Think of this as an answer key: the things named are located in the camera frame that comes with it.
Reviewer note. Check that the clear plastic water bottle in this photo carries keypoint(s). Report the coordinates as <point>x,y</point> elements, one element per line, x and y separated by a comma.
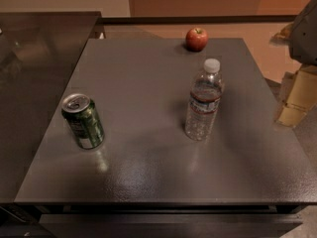
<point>205,94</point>

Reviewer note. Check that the dark side table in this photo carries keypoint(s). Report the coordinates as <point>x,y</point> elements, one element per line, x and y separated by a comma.
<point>38,53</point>

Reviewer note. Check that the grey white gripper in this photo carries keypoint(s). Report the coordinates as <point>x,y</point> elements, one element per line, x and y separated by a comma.
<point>305,34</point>

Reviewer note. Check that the green soda can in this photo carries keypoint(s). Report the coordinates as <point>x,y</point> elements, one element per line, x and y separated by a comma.
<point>82,117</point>

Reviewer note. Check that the red apple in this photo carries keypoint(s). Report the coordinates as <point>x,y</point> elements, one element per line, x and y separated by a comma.
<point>196,39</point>

